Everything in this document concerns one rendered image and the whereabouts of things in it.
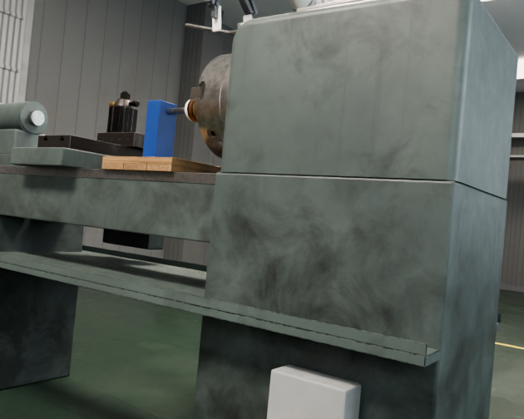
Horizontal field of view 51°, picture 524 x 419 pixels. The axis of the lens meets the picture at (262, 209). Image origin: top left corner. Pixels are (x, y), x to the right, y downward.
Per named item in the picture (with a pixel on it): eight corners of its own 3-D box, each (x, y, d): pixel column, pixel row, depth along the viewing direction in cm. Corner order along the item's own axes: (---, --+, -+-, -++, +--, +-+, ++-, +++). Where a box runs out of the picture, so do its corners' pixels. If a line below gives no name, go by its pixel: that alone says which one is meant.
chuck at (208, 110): (284, 160, 177) (284, 58, 173) (219, 162, 151) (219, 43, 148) (260, 159, 182) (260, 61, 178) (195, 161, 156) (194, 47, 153)
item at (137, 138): (154, 150, 204) (155, 136, 204) (133, 145, 195) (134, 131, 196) (116, 150, 216) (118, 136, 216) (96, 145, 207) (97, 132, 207)
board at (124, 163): (247, 184, 184) (248, 172, 184) (170, 171, 155) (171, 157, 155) (181, 181, 202) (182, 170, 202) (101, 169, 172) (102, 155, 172)
